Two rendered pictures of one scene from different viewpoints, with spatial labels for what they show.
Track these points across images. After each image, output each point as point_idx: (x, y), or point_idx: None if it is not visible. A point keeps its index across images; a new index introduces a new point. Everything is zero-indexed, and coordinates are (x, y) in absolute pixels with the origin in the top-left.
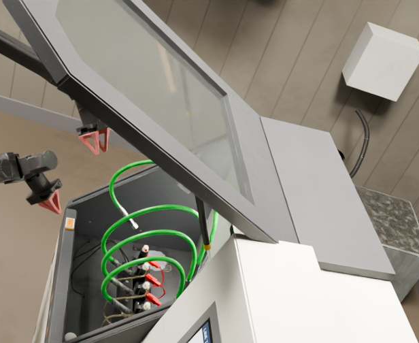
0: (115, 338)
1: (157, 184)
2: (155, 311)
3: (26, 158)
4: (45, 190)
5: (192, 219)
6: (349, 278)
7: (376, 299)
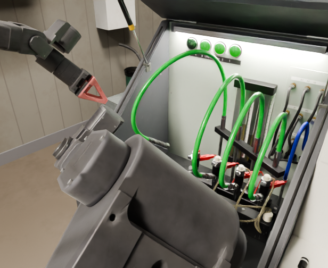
0: (295, 218)
1: None
2: (306, 164)
3: (90, 130)
4: None
5: (161, 125)
6: None
7: None
